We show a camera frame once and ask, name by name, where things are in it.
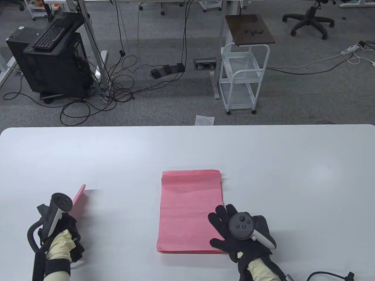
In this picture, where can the person's left hand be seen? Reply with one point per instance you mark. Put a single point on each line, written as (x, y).
(74, 243)

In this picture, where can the person's right hand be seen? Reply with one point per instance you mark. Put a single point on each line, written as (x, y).
(222, 228)

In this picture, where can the person's left forearm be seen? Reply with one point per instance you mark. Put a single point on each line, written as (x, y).
(58, 246)

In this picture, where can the black and white controller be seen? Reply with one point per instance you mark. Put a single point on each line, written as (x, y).
(240, 225)
(60, 202)

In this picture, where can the clear plastic bag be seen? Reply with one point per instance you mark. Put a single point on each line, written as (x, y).
(205, 120)

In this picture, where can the white utility trolley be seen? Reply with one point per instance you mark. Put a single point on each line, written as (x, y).
(237, 93)

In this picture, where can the metal floor socket box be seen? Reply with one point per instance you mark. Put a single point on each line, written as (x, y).
(205, 64)

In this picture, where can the black foot pedal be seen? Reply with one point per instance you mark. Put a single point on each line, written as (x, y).
(167, 70)

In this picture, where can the black computer tower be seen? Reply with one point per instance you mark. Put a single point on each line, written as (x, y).
(52, 73)

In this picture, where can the white desk foot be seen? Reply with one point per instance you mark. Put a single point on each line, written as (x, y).
(6, 73)
(357, 3)

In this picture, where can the brown wooden board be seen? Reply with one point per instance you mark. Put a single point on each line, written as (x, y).
(240, 38)

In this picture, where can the black keyboard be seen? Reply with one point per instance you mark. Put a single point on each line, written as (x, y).
(49, 35)

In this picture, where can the white power strip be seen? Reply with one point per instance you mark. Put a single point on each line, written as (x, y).
(350, 49)

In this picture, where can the white trolley base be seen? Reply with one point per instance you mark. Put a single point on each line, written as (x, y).
(209, 4)

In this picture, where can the black office chair base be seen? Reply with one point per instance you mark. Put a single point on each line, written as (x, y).
(309, 19)

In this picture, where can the black power adapter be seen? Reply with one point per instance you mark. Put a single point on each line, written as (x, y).
(362, 44)

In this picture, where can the white shelf cart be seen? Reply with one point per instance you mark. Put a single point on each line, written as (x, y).
(35, 11)

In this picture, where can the black chair caster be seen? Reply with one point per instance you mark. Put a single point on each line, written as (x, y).
(17, 4)

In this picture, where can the grey desk leg frame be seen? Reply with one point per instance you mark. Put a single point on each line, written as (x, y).
(90, 38)

